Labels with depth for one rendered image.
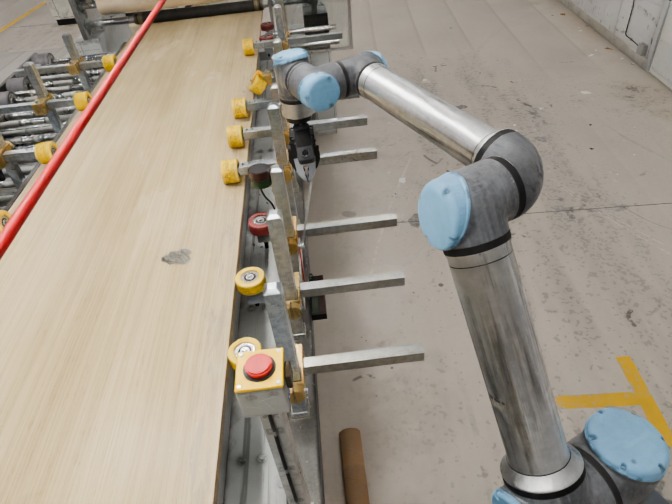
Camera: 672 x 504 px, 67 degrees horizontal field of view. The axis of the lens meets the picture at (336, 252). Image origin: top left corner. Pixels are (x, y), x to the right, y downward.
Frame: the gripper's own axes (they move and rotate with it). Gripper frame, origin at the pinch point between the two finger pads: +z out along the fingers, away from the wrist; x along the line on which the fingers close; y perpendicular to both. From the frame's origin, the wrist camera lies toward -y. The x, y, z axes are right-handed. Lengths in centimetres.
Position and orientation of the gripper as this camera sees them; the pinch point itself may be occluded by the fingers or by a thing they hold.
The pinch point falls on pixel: (307, 179)
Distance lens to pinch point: 153.2
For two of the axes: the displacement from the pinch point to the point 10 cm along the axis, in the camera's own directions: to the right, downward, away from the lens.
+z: 0.9, 7.6, 6.5
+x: -9.9, 1.2, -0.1
